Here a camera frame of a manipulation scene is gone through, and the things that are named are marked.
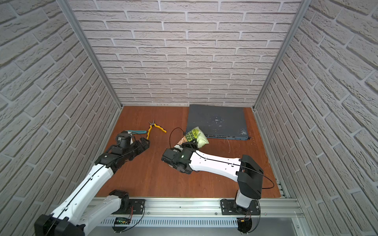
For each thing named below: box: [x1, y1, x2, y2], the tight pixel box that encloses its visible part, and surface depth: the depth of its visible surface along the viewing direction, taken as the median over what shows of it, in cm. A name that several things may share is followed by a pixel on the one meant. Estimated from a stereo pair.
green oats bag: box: [185, 126, 210, 149], surface depth 77 cm
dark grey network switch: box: [185, 104, 249, 141], surface depth 108 cm
